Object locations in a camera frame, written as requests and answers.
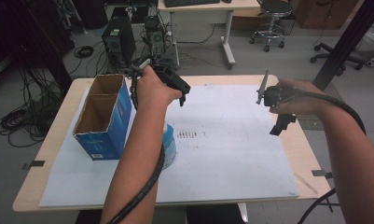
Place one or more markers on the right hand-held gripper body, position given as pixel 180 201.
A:
pixel 272 95

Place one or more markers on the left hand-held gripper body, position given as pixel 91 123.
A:
pixel 172 80

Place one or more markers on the person's left hand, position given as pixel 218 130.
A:
pixel 152 90

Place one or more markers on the person's right hand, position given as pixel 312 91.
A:
pixel 299 99

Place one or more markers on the small black computer case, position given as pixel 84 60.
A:
pixel 156 37

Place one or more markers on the blue and white bottle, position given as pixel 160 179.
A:
pixel 170 146

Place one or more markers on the white paper sheet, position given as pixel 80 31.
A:
pixel 231 155

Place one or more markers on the black table clip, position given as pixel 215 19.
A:
pixel 35 163
pixel 321 174

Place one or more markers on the black computer tower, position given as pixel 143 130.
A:
pixel 119 40

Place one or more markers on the black office chair base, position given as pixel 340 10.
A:
pixel 334 56

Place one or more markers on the blue cardboard box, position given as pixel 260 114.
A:
pixel 111 124

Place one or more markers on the black keyboard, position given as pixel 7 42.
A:
pixel 191 2

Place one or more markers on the white desk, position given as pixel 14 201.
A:
pixel 228 18

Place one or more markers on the black round stool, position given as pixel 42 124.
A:
pixel 273 9

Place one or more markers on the wooden cabinet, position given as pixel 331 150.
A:
pixel 324 12

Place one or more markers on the black seat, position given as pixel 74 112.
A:
pixel 214 214

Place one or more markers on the dark equipment rack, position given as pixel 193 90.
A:
pixel 26 34

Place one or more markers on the black metal post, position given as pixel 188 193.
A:
pixel 346 43

